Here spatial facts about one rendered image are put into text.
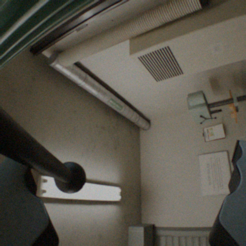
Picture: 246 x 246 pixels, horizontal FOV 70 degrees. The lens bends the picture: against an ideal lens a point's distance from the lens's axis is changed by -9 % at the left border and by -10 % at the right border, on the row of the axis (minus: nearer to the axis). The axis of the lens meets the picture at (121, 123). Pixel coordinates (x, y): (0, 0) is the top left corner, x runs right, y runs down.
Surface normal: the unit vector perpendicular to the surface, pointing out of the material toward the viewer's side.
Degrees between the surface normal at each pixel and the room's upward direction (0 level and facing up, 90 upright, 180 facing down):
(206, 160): 90
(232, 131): 90
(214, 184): 90
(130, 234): 90
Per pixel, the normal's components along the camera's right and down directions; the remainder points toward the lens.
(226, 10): -0.53, -0.33
